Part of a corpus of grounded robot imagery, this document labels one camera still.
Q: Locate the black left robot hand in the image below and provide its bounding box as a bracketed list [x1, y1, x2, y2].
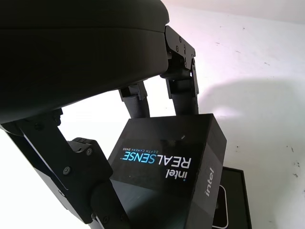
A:
[0, 0, 200, 229]

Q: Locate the black RealSense box lid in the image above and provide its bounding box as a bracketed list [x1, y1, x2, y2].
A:
[108, 114, 227, 229]

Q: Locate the black camera box base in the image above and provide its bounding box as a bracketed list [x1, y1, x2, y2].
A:
[209, 166, 253, 229]

